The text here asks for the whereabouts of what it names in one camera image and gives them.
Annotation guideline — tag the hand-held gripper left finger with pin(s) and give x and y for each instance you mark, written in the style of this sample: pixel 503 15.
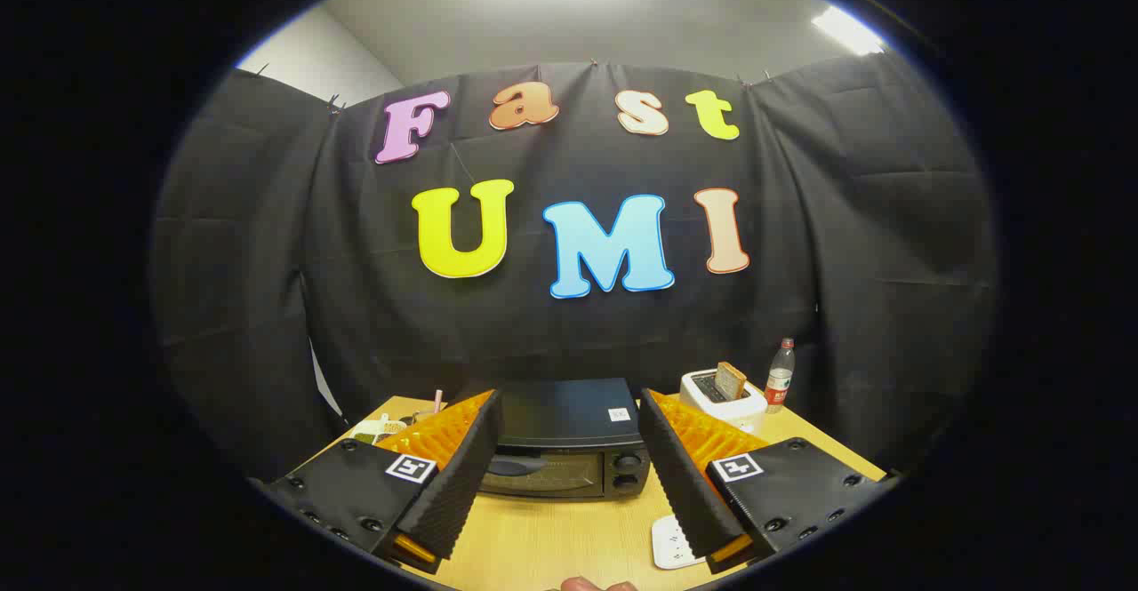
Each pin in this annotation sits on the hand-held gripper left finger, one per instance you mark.
pixel 462 484

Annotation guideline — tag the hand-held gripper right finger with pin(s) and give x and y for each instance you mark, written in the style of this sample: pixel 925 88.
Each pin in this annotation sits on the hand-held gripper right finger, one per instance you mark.
pixel 685 493

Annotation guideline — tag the white foam tray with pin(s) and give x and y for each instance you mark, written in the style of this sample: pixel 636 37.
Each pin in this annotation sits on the white foam tray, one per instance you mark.
pixel 671 545

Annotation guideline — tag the black toaster oven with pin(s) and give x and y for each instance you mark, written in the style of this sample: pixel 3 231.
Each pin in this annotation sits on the black toaster oven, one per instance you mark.
pixel 569 413

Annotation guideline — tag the white toaster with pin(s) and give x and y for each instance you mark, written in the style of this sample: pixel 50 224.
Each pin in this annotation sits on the white toaster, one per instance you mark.
pixel 742 409

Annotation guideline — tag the white divided spice dish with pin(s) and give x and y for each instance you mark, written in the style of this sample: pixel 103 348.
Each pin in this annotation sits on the white divided spice dish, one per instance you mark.
pixel 378 429

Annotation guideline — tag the brown bread slice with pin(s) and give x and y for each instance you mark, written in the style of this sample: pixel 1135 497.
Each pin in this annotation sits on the brown bread slice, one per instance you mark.
pixel 731 381

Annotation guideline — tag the clear red label water bottle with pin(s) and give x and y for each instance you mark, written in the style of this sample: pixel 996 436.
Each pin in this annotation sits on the clear red label water bottle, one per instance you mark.
pixel 780 382

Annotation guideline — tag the small ceiling light panel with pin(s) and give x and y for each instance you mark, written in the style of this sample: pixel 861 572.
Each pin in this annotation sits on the small ceiling light panel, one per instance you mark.
pixel 846 31

